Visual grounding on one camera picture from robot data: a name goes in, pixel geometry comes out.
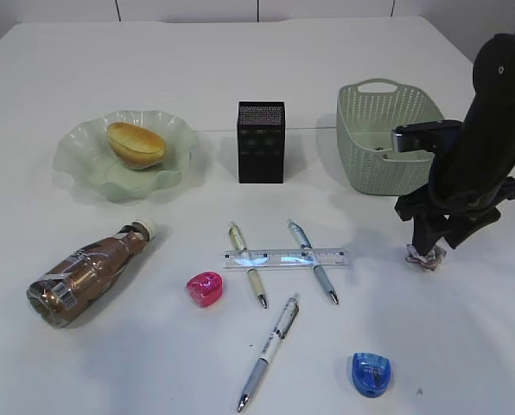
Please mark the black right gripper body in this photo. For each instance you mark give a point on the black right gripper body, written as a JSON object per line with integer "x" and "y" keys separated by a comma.
{"x": 424, "y": 201}

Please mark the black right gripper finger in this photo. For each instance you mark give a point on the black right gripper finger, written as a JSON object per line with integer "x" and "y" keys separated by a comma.
{"x": 428, "y": 229}
{"x": 461, "y": 228}

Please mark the large paper ball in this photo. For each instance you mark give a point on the large paper ball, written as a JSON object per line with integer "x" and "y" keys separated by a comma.
{"x": 428, "y": 261}

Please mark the yellow bread roll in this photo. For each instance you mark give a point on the yellow bread roll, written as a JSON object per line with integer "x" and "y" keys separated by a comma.
{"x": 138, "y": 148}

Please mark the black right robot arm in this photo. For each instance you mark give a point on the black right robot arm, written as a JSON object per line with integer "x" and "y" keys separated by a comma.
{"x": 473, "y": 158}

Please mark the blue-grey pen under ruler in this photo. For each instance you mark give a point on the blue-grey pen under ruler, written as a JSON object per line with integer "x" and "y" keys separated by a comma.
{"x": 302, "y": 240}

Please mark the green woven plastic basket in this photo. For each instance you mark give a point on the green woven plastic basket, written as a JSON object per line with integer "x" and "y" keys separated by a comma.
{"x": 366, "y": 114}

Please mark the blue pencil sharpener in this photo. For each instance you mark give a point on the blue pencil sharpener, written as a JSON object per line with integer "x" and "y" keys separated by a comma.
{"x": 370, "y": 374}

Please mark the white blue-grip pen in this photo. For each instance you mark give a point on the white blue-grip pen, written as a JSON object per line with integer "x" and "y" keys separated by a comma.
{"x": 269, "y": 350}

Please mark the yellow-green pen under ruler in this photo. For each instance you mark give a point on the yellow-green pen under ruler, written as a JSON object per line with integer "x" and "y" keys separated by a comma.
{"x": 239, "y": 245}

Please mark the black mesh pen holder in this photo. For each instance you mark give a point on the black mesh pen holder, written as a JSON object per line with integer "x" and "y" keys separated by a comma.
{"x": 261, "y": 141}

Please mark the pink pencil sharpener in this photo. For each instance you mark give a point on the pink pencil sharpener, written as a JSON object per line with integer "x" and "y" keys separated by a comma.
{"x": 205, "y": 289}

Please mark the green wavy glass plate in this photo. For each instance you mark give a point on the green wavy glass plate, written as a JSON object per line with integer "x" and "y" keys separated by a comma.
{"x": 85, "y": 154}

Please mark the clear plastic ruler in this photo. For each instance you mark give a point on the clear plastic ruler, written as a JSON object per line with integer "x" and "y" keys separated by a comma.
{"x": 280, "y": 258}

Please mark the brown plastic drink bottle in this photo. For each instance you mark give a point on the brown plastic drink bottle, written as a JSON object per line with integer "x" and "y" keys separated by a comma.
{"x": 63, "y": 293}

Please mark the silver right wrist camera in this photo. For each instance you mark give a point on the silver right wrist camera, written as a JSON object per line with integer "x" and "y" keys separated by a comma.
{"x": 437, "y": 137}

